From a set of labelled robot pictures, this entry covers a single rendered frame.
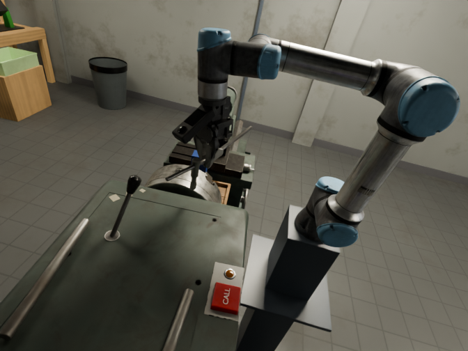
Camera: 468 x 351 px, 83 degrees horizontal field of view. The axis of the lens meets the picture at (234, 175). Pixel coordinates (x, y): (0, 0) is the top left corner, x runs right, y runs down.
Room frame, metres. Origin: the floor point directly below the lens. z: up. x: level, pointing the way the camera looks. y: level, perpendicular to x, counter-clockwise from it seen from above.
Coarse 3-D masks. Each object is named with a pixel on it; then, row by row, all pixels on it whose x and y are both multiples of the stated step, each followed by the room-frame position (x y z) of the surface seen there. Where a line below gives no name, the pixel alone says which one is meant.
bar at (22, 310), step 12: (84, 228) 0.41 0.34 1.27; (72, 240) 0.37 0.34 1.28; (60, 252) 0.33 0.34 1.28; (60, 264) 0.31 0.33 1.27; (48, 276) 0.28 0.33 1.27; (36, 288) 0.25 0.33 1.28; (24, 300) 0.22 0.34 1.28; (36, 300) 0.23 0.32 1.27; (24, 312) 0.20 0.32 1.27; (12, 324) 0.18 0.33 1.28; (0, 336) 0.16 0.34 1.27; (12, 336) 0.16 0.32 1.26
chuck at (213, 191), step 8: (160, 168) 0.81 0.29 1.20; (168, 168) 0.80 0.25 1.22; (176, 168) 0.79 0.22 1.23; (184, 168) 0.80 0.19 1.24; (152, 176) 0.78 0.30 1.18; (160, 176) 0.74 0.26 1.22; (184, 176) 0.75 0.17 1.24; (200, 176) 0.79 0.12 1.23; (200, 184) 0.75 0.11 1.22; (208, 184) 0.78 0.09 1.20; (216, 184) 0.82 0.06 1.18; (208, 192) 0.74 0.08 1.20; (216, 192) 0.78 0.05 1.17; (216, 200) 0.75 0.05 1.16
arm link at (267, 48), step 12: (240, 48) 0.64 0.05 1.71; (252, 48) 0.64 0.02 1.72; (264, 48) 0.64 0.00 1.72; (276, 48) 0.65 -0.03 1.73; (240, 60) 0.63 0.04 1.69; (252, 60) 0.63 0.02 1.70; (264, 60) 0.63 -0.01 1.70; (276, 60) 0.63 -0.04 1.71; (240, 72) 0.63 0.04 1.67; (252, 72) 0.63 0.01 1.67; (264, 72) 0.63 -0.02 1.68; (276, 72) 0.63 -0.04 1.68
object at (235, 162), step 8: (176, 144) 1.38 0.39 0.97; (184, 144) 1.40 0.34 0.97; (176, 152) 1.29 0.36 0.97; (184, 152) 1.31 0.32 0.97; (192, 152) 1.33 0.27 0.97; (176, 160) 1.24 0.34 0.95; (184, 160) 1.24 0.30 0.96; (232, 160) 1.34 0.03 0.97; (240, 160) 1.36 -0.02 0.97; (232, 168) 1.26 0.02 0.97; (240, 168) 1.28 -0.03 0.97; (240, 176) 1.24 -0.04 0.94
